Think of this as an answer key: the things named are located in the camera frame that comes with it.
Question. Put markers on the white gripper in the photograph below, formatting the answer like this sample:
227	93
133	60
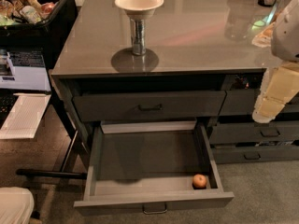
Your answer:
287	34

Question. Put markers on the orange fruit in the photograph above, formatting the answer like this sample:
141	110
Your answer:
199	181

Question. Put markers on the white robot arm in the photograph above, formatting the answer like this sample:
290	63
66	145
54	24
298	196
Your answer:
287	54

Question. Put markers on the white robot base corner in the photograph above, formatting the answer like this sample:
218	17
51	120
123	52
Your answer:
16	205

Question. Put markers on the snack bags in drawer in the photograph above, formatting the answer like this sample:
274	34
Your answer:
240	83

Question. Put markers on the grey top right drawer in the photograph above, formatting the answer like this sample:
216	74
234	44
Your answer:
241	102

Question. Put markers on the grey middle right drawer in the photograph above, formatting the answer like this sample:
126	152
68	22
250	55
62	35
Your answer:
253	132

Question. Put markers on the open grey middle drawer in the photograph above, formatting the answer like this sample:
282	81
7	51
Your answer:
150	173

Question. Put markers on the grey top left drawer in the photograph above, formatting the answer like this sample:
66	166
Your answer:
148	105

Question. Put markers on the glass jar of snacks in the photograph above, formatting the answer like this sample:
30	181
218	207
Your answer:
283	30

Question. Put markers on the silver metal can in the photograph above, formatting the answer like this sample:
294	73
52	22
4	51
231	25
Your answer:
138	37

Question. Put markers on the white paper bowl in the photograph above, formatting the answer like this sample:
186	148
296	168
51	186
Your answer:
139	9

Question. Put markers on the black floor bar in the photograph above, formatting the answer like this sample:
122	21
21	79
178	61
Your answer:
54	174

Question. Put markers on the black bin of groceries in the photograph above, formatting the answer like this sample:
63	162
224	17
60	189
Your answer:
38	26

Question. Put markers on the white printed box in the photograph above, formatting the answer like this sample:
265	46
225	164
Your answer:
23	69

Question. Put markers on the white paper sheet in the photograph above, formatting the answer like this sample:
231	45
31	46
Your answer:
24	117

